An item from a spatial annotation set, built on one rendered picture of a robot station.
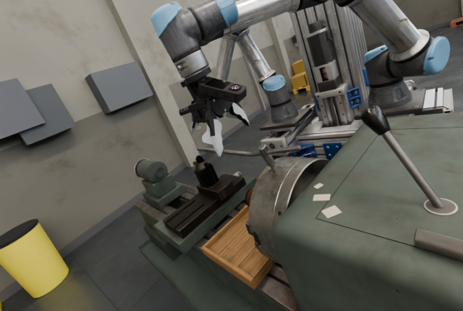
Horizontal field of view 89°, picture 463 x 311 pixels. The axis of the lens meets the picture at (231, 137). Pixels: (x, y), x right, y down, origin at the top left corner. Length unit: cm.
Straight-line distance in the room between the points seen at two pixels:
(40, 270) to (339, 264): 340
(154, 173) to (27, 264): 224
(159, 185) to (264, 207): 111
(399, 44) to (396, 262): 71
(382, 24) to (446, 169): 50
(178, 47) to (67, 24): 402
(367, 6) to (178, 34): 55
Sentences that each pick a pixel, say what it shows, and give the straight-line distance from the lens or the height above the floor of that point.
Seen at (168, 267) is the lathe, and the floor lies 54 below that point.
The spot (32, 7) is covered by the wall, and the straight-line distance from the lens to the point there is 454.
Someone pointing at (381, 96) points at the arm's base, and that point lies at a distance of 111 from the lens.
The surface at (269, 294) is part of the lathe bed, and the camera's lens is 88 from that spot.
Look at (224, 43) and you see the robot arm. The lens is 128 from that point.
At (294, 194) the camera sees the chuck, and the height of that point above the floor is 120.
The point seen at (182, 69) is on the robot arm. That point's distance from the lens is 58.
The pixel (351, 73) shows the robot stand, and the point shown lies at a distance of 131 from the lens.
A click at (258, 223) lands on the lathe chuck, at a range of 65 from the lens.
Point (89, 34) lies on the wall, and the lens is 458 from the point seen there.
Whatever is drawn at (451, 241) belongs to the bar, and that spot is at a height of 128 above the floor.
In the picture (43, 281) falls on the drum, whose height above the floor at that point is 15.
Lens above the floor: 154
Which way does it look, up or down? 16 degrees down
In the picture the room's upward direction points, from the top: 22 degrees counter-clockwise
